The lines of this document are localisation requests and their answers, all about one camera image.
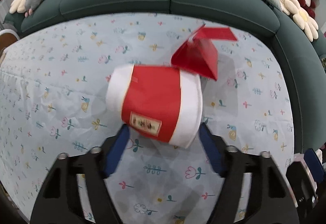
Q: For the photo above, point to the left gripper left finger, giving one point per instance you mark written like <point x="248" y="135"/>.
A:
<point x="75" y="191"/>

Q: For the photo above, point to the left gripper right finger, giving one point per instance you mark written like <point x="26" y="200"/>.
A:
<point x="250" y="180"/>

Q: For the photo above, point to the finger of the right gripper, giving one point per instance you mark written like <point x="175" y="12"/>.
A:
<point x="314" y="165"/>

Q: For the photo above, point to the red white paper cup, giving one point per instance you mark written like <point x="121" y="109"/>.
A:
<point x="162" y="103"/>

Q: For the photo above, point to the red paper box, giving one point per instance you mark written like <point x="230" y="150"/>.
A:
<point x="198" y="55"/>

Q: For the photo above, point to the floral light blue tablecloth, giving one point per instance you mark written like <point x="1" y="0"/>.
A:
<point x="53" y="87"/>

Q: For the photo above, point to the brown round stool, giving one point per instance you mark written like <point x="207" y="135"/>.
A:
<point x="7" y="37"/>

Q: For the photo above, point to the dark green sectional sofa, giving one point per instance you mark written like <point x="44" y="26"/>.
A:
<point x="301" y="60"/>

